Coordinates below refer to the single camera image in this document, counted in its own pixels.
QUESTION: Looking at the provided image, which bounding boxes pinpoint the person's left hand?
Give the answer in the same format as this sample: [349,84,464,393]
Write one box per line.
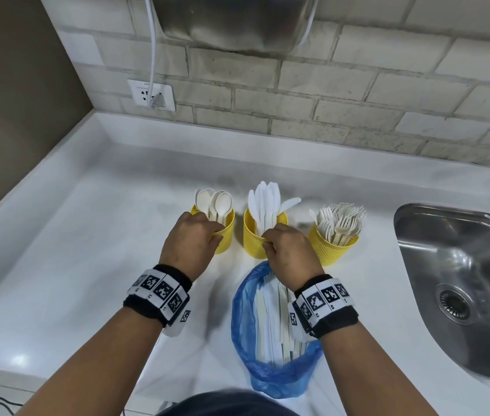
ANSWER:
[159,211,225,282]

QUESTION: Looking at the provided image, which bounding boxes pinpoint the person's right hand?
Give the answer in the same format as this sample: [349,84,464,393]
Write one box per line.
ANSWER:
[262,224,326,293]

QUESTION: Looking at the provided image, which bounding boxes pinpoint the stack of white spoons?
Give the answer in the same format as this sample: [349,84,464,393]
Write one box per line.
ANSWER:
[194,187,233,226]

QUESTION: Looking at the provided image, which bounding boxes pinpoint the white plastic knife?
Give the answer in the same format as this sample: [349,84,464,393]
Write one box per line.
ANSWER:
[278,196,303,215]

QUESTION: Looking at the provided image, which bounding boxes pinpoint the stack of white forks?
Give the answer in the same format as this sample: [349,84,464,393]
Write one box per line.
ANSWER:
[308,203,367,247]

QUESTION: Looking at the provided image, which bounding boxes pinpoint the stack of white knives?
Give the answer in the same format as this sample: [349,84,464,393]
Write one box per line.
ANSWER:
[247,180,282,237]

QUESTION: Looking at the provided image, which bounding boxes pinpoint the bundle of white plastic cutlery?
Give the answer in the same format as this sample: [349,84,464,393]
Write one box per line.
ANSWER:
[253,274,315,365]

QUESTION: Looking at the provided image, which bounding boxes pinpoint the blue plastic bag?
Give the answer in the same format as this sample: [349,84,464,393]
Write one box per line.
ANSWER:
[230,261,325,399]

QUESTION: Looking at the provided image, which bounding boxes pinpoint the person's right forearm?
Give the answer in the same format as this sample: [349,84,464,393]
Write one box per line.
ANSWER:
[321,322,441,416]

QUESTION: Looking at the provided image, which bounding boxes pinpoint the person's left forearm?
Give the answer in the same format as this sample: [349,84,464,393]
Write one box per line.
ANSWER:
[15,307,166,416]

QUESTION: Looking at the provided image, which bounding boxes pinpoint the person's dark shorts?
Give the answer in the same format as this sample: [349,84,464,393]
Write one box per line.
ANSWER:
[156,388,302,416]

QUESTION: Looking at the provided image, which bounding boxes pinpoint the black left wristband with markers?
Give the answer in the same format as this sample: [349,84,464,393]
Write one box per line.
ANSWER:
[123,263,193,329]

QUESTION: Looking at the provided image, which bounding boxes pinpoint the black wristband with markers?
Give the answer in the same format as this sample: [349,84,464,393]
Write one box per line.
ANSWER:
[123,263,193,329]
[288,274,360,339]

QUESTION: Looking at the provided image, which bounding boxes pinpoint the black right wristband with markers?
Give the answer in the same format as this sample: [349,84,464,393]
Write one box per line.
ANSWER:
[288,274,360,339]

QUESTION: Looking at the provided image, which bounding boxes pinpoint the stainless steel sink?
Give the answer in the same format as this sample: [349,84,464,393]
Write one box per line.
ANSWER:
[393,202,490,395]

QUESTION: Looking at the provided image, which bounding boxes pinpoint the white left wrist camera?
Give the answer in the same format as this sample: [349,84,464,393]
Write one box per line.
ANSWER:
[162,307,192,339]

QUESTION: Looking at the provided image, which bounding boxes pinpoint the white wall socket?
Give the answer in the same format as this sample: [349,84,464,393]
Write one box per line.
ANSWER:
[126,79,176,112]

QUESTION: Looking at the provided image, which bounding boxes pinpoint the white plug with cable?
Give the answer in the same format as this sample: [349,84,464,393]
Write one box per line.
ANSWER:
[143,0,164,110]

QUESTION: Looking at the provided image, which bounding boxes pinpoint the stainless steel wall appliance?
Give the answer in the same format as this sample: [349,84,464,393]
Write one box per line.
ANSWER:
[149,0,319,55]

